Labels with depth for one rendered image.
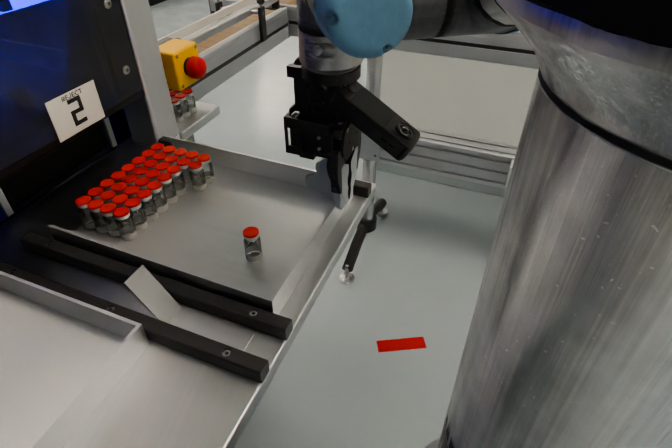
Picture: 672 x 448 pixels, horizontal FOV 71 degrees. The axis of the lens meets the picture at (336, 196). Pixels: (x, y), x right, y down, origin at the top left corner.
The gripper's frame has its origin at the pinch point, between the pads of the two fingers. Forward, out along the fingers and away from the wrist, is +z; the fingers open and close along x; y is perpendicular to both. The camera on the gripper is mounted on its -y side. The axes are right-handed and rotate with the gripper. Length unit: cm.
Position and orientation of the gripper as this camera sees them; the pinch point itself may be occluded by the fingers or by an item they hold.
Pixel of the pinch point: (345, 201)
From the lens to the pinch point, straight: 66.9
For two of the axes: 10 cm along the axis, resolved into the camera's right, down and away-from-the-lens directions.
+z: 0.0, 8.0, 6.0
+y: -9.3, -2.2, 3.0
